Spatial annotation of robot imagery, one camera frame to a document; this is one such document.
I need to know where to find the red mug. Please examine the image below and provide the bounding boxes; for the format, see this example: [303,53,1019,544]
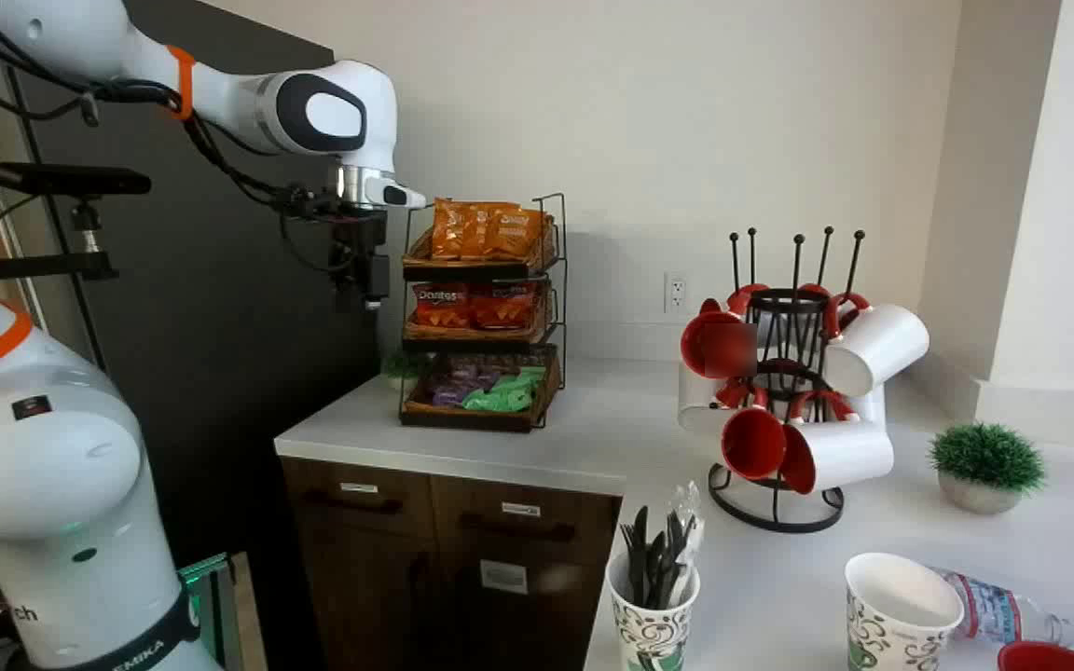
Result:
[680,299,752,379]
[719,406,787,482]

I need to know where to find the patterned paper cup with cutlery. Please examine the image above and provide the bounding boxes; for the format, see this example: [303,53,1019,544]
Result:
[605,562,701,671]

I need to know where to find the small potted green plant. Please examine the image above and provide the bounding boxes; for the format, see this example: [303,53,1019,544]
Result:
[933,424,1044,513]

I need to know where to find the black plastic cutlery bundle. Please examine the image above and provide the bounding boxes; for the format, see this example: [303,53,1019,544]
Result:
[617,482,705,611]

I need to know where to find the plastic water bottle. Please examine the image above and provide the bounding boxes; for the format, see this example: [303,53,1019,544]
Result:
[939,567,1070,646]

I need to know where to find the wall power outlet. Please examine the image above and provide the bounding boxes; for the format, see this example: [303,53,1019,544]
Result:
[661,273,691,314]

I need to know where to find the red mug lower left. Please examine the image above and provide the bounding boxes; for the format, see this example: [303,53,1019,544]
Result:
[719,406,787,482]

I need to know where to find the three-tier wooden snack rack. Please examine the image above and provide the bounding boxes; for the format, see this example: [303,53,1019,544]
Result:
[399,194,568,431]

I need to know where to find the white mug upper right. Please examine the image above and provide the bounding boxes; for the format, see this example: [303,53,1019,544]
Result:
[824,306,928,394]

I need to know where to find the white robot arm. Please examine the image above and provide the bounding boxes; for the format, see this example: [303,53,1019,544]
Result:
[0,0,420,671]

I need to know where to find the white mug lower right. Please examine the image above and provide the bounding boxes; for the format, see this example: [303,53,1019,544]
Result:
[778,422,896,493]

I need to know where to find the green and purple snack packets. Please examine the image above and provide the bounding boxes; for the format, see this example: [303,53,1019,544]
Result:
[430,358,545,413]

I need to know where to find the small green plant behind rack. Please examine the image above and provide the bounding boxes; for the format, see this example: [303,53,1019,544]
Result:
[380,352,420,379]

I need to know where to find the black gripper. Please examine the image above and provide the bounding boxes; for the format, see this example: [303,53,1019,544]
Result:
[330,210,386,308]

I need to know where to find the orange chip bags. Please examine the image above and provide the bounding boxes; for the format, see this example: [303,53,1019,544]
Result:
[430,196,549,262]

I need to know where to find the empty patterned paper cup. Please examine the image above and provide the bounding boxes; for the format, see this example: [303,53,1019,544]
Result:
[844,550,967,671]

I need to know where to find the black camera on stand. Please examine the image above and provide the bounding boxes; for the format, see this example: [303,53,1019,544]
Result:
[0,160,156,282]

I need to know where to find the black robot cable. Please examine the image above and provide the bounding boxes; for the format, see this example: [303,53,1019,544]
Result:
[0,0,354,273]

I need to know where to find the dark wooden cabinet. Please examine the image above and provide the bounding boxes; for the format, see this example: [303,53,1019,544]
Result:
[284,460,617,671]

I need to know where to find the black metal mug tree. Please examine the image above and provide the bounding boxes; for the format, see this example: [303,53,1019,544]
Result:
[705,226,869,533]

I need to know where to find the white mug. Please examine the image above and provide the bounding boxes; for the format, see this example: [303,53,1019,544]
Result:
[824,306,928,394]
[778,422,896,493]

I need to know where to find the red snack packets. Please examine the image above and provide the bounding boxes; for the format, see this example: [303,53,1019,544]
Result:
[409,282,540,333]

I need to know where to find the red mug upper left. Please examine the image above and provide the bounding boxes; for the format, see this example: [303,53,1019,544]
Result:
[680,299,752,379]

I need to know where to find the red bowl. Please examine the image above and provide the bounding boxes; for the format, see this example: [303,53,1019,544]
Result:
[994,641,1074,671]

